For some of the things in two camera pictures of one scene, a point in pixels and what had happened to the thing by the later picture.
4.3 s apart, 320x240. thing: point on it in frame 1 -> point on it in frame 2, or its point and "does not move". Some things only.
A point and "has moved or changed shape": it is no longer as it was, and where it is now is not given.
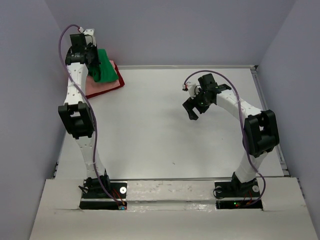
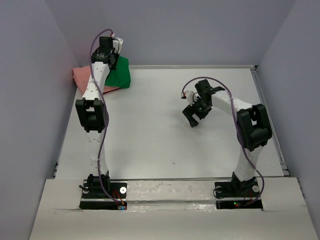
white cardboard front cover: x=172 y=210 does not move
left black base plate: x=116 y=199 does not move
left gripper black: x=96 y=62 -> x=116 y=56
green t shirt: x=107 y=72 has moved or changed shape
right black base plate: x=231 y=195 does not move
